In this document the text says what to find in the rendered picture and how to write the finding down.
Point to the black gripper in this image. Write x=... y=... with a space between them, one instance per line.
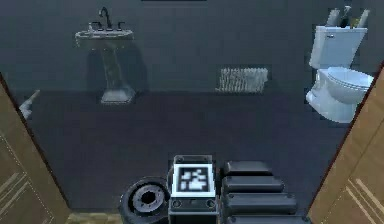
x=146 y=200

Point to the brown wooden door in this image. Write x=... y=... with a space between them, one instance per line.
x=20 y=173
x=356 y=166

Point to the pale grey angular object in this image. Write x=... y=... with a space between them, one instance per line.
x=28 y=106

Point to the black sink faucet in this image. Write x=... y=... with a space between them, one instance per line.
x=106 y=18

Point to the white toilet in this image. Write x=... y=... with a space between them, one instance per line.
x=336 y=76

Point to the dark bottle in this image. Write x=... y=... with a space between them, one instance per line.
x=345 y=18

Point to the grey pedestal sink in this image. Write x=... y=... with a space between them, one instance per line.
x=111 y=60

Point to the white ribbed wall vent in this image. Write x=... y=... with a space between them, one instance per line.
x=243 y=80

